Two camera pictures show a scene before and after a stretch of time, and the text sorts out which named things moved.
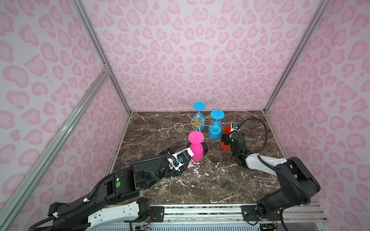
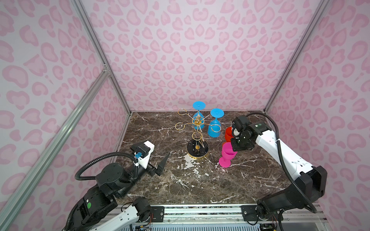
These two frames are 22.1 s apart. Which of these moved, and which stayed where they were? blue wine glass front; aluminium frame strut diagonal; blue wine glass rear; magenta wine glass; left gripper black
Moved: magenta wine glass; left gripper black
Stayed: aluminium frame strut diagonal; blue wine glass rear; blue wine glass front
